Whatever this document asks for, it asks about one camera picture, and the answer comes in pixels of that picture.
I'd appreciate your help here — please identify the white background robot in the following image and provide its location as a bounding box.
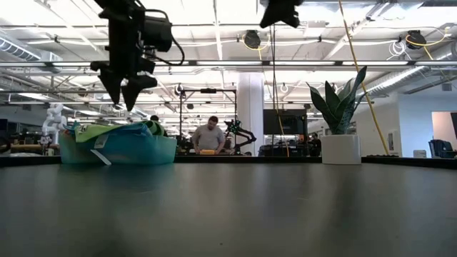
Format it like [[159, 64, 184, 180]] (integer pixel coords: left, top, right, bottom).
[[39, 102, 69, 157]]

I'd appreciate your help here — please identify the black hanging cable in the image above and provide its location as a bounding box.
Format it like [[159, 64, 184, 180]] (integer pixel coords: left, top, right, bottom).
[[267, 24, 280, 111]]

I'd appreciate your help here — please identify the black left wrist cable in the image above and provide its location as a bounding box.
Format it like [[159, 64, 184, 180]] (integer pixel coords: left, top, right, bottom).
[[144, 9, 186, 67]]

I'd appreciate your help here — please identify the white building pillar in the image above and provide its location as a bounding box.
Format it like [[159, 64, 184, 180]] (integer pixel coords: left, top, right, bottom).
[[236, 73, 266, 147]]

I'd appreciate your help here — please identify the green microfiber towel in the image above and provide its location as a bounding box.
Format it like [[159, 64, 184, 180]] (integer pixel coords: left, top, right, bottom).
[[73, 120, 167, 143]]

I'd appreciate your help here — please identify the bright blue microfiber towel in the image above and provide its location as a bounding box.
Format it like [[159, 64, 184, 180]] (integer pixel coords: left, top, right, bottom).
[[64, 122, 154, 138]]

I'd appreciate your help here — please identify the silver ceiling air duct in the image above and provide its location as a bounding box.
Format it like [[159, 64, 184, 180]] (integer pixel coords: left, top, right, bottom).
[[0, 35, 42, 62], [367, 42, 457, 99]]

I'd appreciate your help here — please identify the black ceiling cable reel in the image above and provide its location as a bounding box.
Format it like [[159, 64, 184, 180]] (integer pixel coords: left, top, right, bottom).
[[241, 29, 263, 51], [405, 29, 428, 51]]

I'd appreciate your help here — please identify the dark blue office chair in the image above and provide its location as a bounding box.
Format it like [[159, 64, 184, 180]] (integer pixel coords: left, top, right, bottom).
[[428, 138, 457, 159]]

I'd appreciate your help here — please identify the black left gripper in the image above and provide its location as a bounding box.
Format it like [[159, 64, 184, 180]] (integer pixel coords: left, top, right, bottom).
[[90, 53, 158, 112]]

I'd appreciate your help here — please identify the green plant in white pot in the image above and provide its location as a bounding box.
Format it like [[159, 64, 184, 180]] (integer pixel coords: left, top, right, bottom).
[[304, 66, 368, 166]]

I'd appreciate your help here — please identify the black background frame rig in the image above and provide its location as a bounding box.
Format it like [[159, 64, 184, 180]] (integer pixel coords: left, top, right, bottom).
[[177, 88, 238, 143]]

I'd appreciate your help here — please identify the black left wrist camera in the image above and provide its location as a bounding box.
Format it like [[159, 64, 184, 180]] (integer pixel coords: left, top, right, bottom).
[[142, 9, 174, 54]]

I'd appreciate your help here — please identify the teal plastic tray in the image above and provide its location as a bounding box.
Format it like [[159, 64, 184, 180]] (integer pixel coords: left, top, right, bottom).
[[59, 123, 179, 166]]

